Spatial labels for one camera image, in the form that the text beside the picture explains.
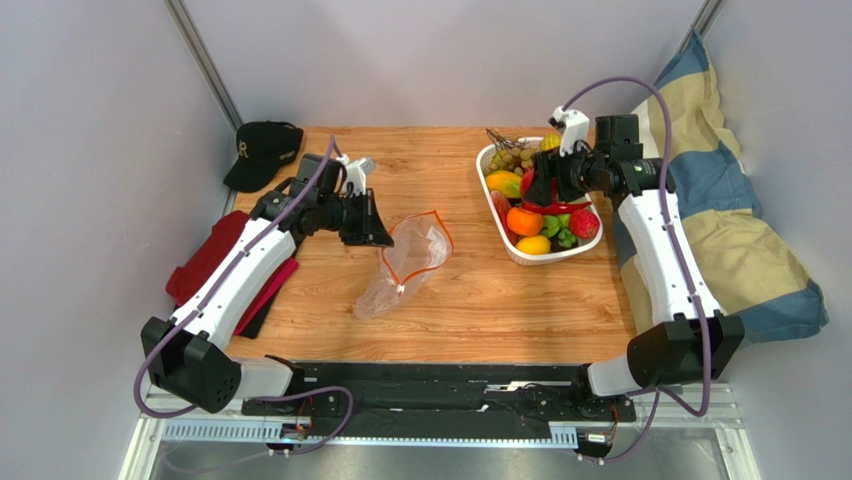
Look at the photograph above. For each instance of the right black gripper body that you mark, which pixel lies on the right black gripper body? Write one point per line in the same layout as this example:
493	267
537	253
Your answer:
554	179

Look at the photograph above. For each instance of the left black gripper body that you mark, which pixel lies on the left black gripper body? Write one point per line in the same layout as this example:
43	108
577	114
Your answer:
344	215

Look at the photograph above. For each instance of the red pomegranate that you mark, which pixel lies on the red pomegranate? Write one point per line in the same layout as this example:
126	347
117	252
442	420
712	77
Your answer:
526	181

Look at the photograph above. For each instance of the clear orange zip top bag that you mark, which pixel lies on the clear orange zip top bag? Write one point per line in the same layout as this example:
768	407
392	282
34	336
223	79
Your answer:
422	246

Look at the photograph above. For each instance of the yellow banana bunch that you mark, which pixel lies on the yellow banana bunch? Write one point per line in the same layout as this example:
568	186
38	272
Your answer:
550	142

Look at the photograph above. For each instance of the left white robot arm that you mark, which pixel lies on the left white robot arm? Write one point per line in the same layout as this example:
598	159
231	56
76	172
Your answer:
185	355

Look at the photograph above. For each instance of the long red chili pepper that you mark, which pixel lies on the long red chili pepper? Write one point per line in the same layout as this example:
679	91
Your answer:
555	209

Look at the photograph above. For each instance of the orange persimmon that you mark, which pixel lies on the orange persimmon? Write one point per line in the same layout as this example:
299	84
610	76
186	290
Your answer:
524	223

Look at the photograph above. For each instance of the watermelon slice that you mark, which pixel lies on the watermelon slice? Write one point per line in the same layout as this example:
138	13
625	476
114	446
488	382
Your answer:
502	206

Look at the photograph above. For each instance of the brown longan bunch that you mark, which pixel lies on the brown longan bunch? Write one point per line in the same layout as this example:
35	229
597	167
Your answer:
510	153

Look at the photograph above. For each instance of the yellow lemon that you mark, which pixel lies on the yellow lemon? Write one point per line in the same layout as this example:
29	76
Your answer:
534	245

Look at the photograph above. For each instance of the wrinkled red fruit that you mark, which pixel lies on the wrinkled red fruit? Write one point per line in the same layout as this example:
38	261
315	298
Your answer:
583	224

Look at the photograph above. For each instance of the white perforated plastic basket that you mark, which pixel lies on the white perforated plastic basket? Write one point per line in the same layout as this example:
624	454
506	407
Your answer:
509	242

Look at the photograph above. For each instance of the pink folded cloth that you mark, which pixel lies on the pink folded cloth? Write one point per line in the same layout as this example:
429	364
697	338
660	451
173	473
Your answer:
277	280

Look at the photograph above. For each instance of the black baseball cap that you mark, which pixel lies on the black baseball cap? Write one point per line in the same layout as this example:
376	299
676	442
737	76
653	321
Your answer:
263	149

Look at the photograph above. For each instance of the dark red folded cloth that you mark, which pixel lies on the dark red folded cloth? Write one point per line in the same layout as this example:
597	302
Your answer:
186	280

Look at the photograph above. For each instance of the black folded cloth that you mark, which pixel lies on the black folded cloth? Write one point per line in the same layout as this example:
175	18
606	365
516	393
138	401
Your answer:
250	325

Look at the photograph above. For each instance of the blue yellow checked pillow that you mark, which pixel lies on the blue yellow checked pillow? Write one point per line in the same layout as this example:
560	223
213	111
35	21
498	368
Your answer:
746	265

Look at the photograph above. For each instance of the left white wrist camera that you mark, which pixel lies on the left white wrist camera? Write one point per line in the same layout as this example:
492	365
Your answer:
355	175

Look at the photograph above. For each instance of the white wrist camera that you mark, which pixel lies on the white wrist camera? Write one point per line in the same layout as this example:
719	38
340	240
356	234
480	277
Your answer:
355	175
572	125

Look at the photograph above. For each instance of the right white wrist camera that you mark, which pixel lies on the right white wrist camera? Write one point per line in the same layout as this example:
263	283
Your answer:
572	125

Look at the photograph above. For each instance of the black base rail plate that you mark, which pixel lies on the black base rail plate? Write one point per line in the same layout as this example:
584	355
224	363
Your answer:
443	401

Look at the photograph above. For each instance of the silver aluminium frame rail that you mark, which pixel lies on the silver aluminium frame rail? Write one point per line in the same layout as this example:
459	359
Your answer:
193	39

